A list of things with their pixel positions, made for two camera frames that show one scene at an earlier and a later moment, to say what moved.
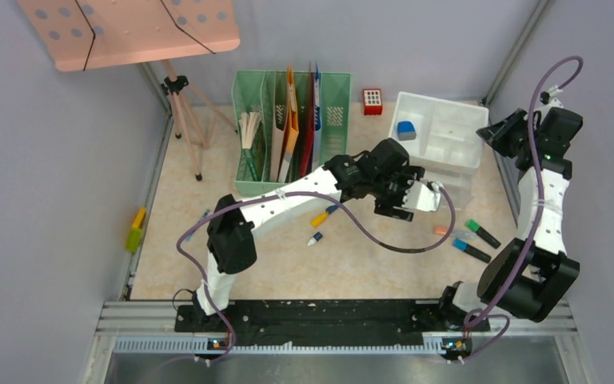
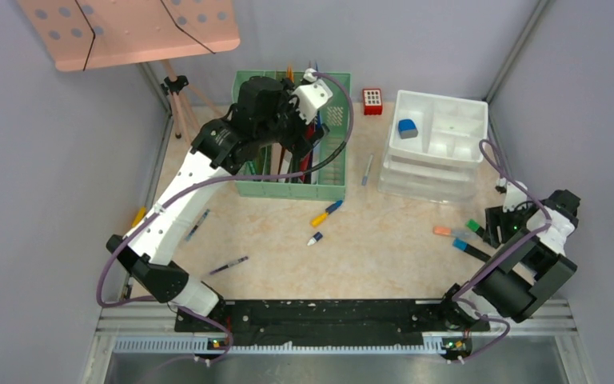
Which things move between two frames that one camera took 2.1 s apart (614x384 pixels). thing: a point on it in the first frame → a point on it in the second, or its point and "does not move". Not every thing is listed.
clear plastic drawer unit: (448, 139) does not move
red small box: (372, 104) does not move
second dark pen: (205, 214) does not move
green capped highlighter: (480, 231) does not move
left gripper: (407, 176) → (298, 145)
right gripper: (495, 134) → (496, 216)
